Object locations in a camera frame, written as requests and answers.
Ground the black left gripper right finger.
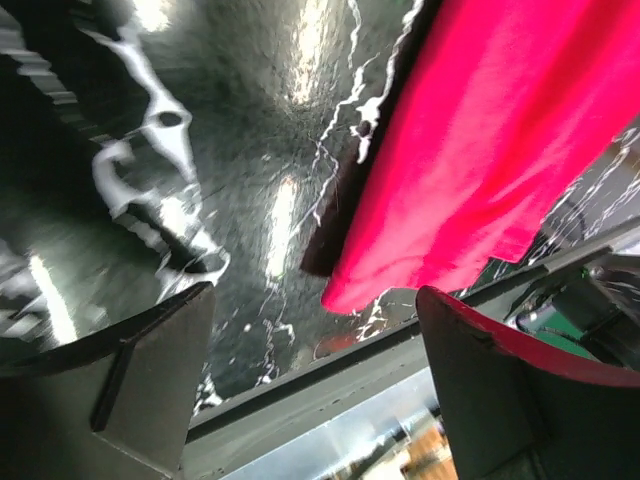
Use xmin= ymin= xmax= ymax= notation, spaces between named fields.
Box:
xmin=416 ymin=287 xmax=639 ymax=479

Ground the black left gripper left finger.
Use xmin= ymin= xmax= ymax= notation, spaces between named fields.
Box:
xmin=1 ymin=283 xmax=215 ymax=479

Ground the red t shirt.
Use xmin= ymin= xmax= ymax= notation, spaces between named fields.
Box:
xmin=322 ymin=1 xmax=639 ymax=314

